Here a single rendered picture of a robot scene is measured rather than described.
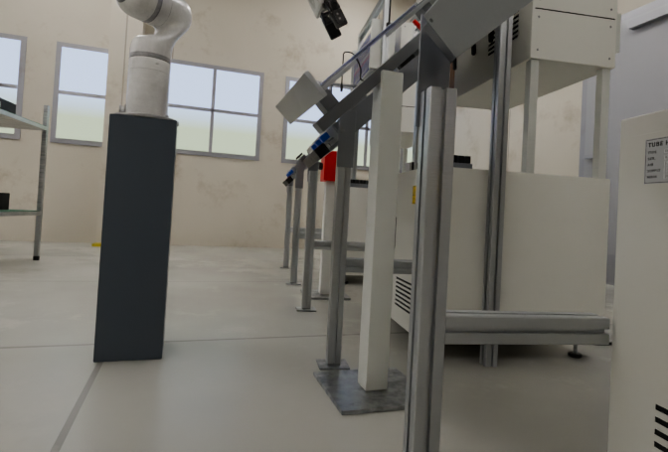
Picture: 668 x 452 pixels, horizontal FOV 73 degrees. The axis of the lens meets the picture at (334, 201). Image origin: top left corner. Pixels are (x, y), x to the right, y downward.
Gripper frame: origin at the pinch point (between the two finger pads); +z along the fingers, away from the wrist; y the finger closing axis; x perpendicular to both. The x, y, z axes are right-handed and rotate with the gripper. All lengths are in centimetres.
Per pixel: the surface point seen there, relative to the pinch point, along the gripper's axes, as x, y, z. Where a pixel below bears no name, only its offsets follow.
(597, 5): 92, -26, 26
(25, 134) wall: -224, -371, -120
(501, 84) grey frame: 45, -19, 34
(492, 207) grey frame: 24, -17, 66
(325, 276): -32, -120, 87
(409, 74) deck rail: 20.6, -22.8, 17.2
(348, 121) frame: -4.9, -16.7, 21.7
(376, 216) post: -14.1, 4.8, 46.4
